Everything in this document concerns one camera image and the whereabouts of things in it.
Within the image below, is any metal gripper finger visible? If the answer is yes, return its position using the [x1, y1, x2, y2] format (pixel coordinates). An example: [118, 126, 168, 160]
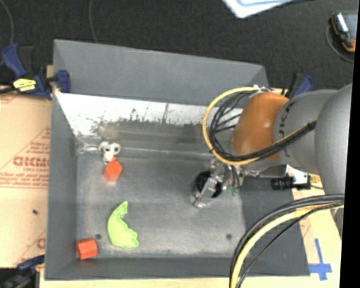
[190, 176, 213, 206]
[196, 181, 219, 210]

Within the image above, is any black round cup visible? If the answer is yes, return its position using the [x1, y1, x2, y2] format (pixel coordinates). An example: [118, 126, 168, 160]
[190, 169, 225, 201]

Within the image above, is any grey metal bin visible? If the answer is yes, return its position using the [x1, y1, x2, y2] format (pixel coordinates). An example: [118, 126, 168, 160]
[37, 39, 326, 288]

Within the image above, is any lime green toy leaf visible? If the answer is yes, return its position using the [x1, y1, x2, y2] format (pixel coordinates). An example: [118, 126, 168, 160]
[105, 200, 143, 249]

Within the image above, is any orange-red cube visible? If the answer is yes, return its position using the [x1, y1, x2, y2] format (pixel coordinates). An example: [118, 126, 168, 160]
[102, 158, 124, 183]
[74, 236, 100, 263]

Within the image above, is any white toy figure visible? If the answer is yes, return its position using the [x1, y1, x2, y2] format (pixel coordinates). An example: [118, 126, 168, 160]
[97, 140, 122, 165]

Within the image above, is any brown cardboard board red print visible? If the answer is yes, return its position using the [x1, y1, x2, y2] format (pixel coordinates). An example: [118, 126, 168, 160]
[0, 85, 58, 274]

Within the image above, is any black cylinder on white bracket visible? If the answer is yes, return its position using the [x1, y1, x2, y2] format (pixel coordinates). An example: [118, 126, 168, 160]
[270, 163, 313, 193]

